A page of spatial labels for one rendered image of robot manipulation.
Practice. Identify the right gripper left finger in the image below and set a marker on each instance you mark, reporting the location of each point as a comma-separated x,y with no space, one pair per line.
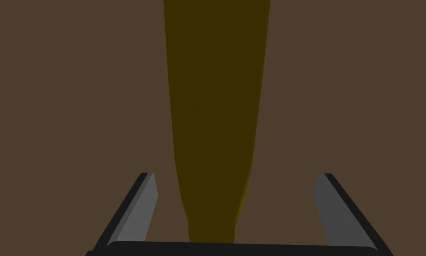
138,213

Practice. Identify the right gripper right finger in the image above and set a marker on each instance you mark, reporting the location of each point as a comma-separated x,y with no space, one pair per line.
344,217

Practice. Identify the brown door leaf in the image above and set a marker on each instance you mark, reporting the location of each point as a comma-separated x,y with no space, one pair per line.
56,106

